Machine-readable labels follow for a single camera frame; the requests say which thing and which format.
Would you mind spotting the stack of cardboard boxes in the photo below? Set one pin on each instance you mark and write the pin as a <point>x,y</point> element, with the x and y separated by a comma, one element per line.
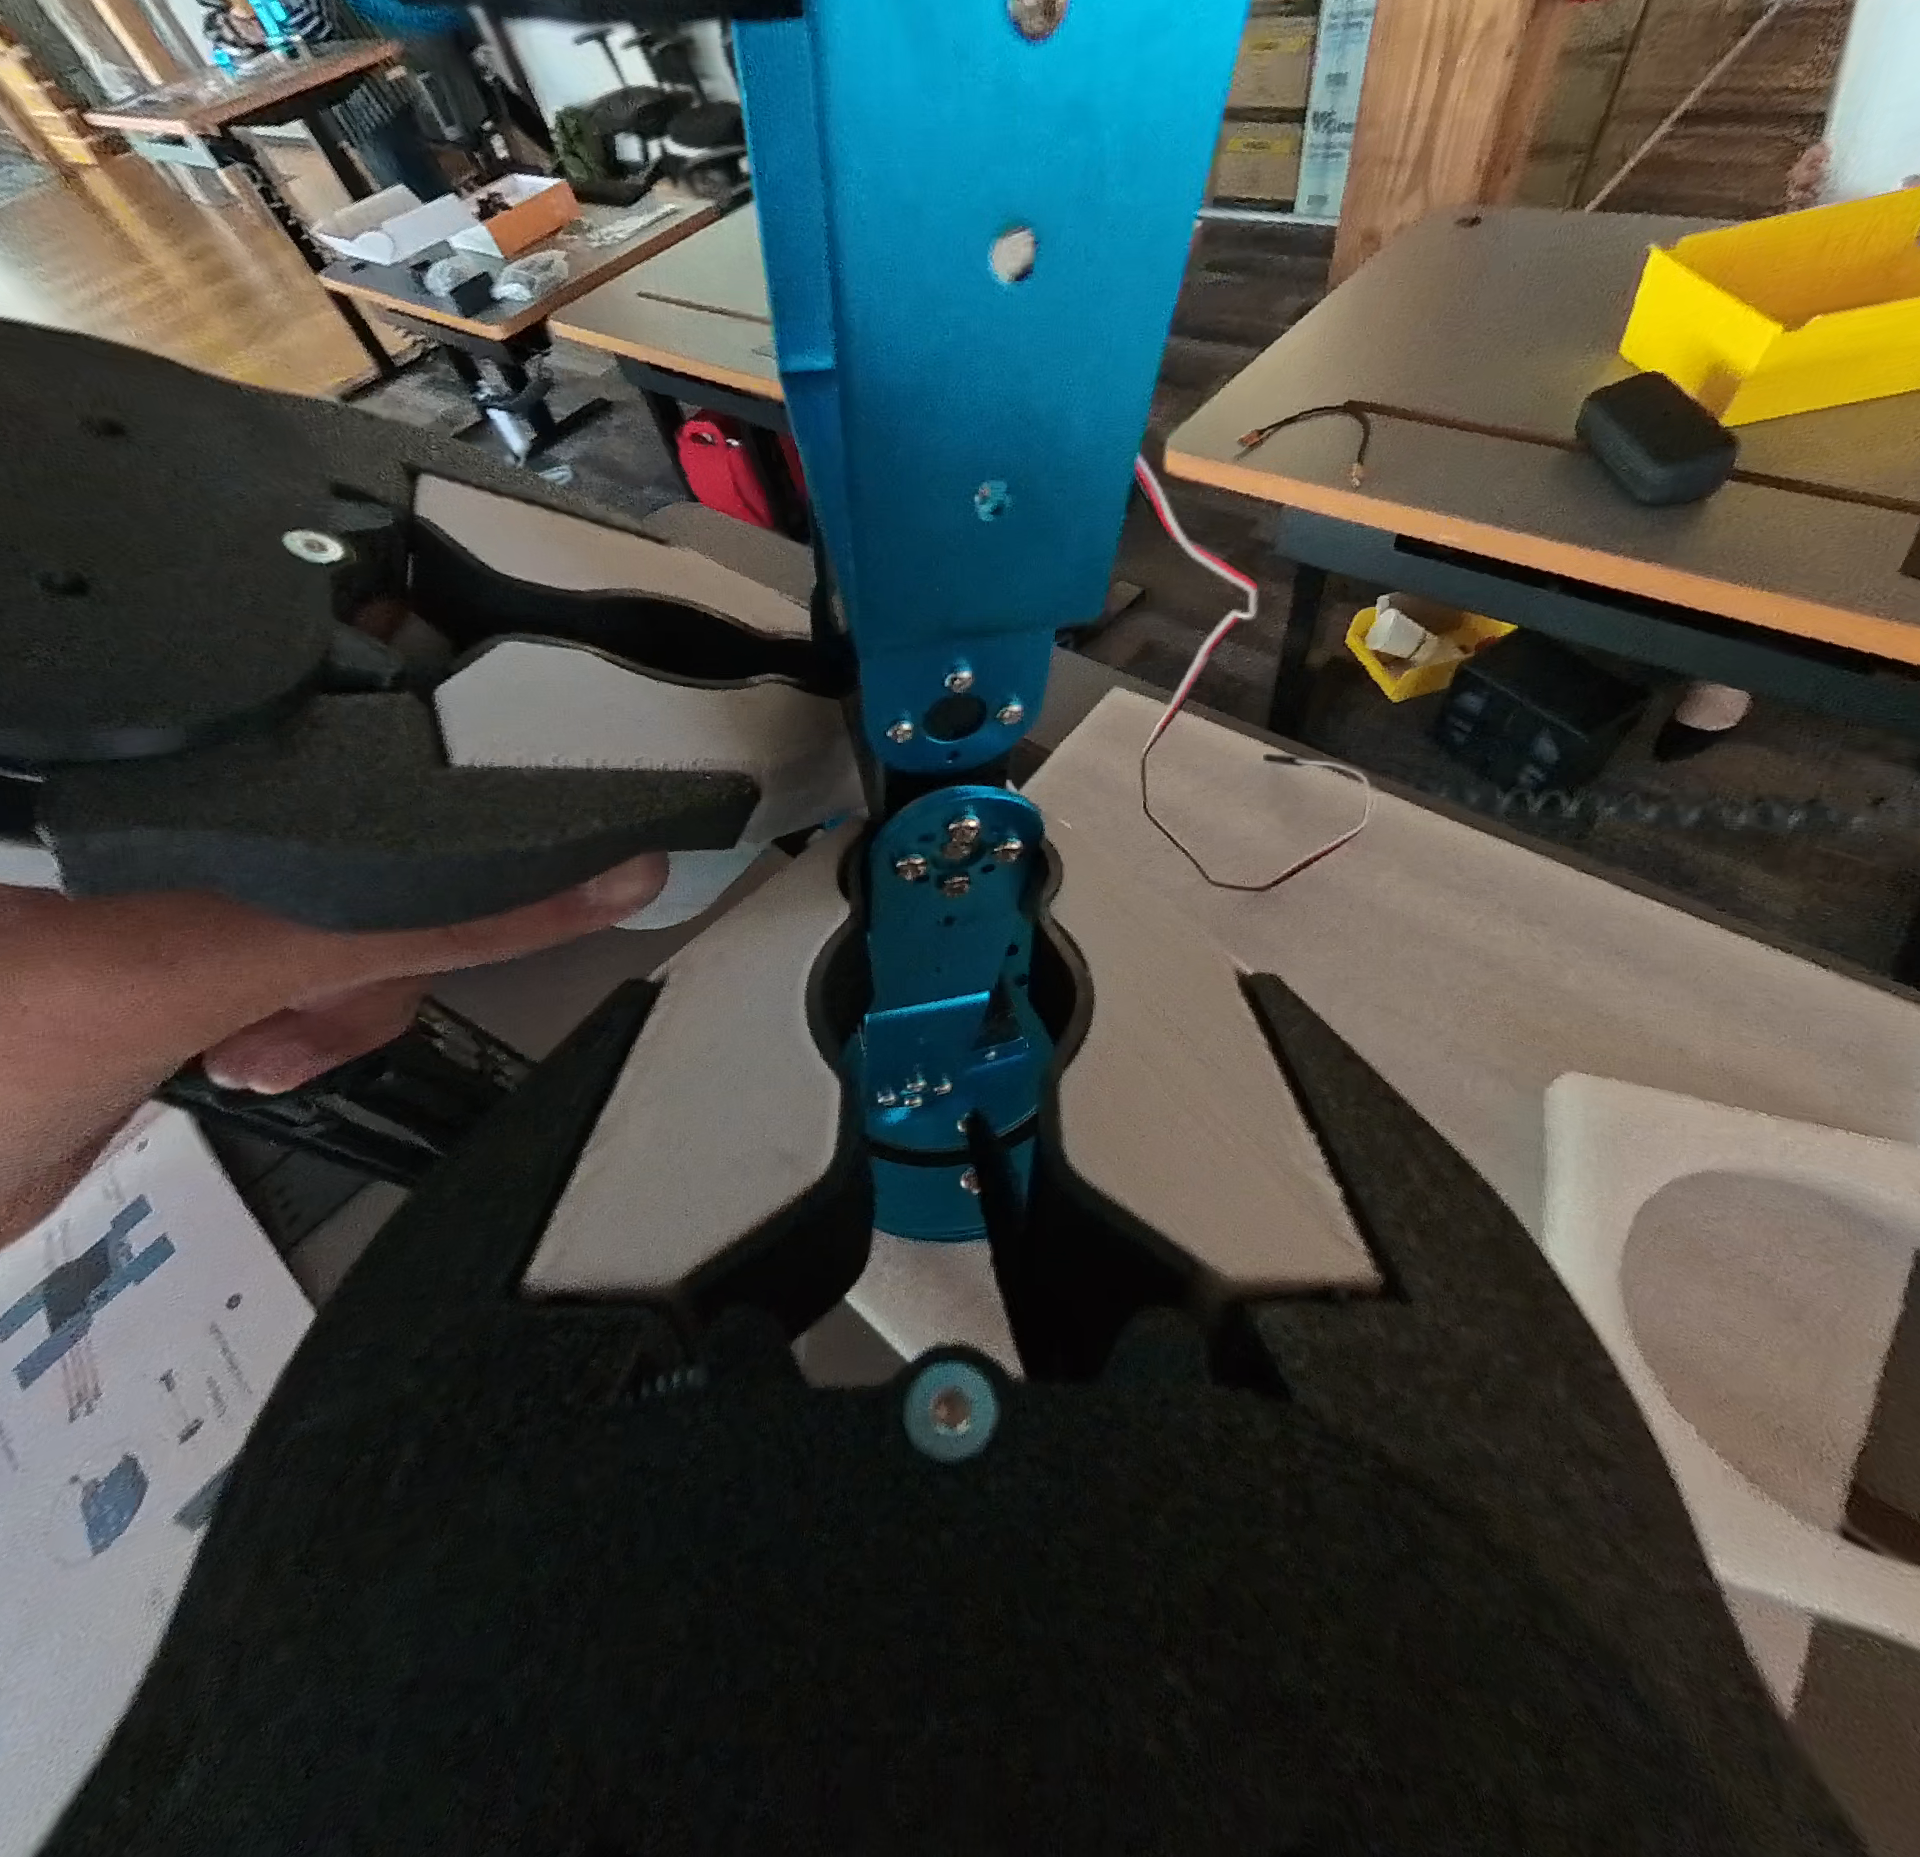
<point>1276,72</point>

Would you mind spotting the blue toy robot arm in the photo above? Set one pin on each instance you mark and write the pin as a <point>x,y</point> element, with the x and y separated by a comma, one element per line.
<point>974,387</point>

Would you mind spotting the grey office desk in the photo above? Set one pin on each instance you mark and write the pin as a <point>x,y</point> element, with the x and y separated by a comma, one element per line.
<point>1426,329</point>
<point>674,298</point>
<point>449,306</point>

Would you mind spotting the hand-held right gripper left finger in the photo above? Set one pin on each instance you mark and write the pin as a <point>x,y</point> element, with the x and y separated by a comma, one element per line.
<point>690,1138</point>

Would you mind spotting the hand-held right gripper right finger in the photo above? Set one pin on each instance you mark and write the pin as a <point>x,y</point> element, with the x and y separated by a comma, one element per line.
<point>1215,1138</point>

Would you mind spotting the red bag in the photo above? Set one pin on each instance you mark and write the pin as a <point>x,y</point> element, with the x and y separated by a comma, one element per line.
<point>727,469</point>

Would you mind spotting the person's left hand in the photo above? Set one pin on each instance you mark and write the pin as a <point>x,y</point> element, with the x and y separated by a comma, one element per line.
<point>180,1018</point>

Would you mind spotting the printed instruction manual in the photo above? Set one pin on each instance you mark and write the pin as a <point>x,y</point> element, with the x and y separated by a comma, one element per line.
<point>136,1362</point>

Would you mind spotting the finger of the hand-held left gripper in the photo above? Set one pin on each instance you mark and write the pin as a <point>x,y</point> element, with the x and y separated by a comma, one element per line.
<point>525,529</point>
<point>600,717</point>

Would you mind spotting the small yellow bin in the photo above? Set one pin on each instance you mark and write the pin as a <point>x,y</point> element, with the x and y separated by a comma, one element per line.
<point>1440,664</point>

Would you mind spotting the black zip case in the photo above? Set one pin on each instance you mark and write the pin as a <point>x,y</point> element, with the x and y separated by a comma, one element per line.
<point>1657,441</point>

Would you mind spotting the wooden pillar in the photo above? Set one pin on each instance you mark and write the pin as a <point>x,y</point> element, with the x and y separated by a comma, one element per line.
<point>1455,88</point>

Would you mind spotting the wooden desk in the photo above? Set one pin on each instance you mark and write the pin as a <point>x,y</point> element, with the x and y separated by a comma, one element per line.
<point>255,88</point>

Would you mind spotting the white foam sheet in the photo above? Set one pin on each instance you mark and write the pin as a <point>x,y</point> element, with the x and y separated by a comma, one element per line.
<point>1426,959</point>

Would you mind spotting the open orange white box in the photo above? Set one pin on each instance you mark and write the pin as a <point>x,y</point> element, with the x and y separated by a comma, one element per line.
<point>525,216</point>

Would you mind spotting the black equipment box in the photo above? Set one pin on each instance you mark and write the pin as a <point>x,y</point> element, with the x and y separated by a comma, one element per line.
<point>1545,717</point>

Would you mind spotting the white foam cutout block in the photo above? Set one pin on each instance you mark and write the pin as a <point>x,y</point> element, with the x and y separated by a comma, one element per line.
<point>1590,1169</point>

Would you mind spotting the yellow plastic bin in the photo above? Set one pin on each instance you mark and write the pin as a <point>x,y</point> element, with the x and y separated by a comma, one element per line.
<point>1802,344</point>

